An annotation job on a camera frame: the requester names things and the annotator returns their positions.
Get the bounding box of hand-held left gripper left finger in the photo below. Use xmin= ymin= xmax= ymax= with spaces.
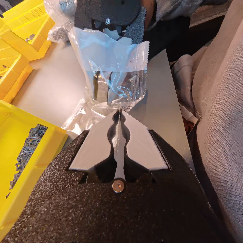
xmin=68 ymin=110 xmax=121 ymax=183

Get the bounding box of pile of grey connector parts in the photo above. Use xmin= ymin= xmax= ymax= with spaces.
xmin=6 ymin=124 xmax=48 ymax=198

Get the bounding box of yellow bin with grey parts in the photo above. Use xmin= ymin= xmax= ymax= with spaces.
xmin=0 ymin=100 xmax=69 ymax=230

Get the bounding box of person's beige sweatshirt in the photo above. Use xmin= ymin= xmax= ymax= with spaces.
xmin=172 ymin=0 xmax=243 ymax=241

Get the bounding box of clear plastic bag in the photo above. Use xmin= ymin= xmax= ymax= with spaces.
xmin=43 ymin=0 xmax=78 ymax=43

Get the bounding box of large clear labelled bag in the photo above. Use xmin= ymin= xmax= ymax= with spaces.
xmin=61 ymin=27 xmax=151 ymax=132

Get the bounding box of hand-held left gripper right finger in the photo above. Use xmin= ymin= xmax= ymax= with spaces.
xmin=121 ymin=109 xmax=168 ymax=183

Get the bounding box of person's right forearm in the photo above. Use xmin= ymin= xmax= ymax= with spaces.
xmin=146 ymin=0 xmax=228 ymax=31

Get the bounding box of yellow divided bin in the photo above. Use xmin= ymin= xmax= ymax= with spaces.
xmin=0 ymin=0 xmax=56 ymax=104

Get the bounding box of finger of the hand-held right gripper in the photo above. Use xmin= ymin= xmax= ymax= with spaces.
xmin=109 ymin=70 xmax=139 ymax=104
xmin=90 ymin=68 xmax=110 ymax=103

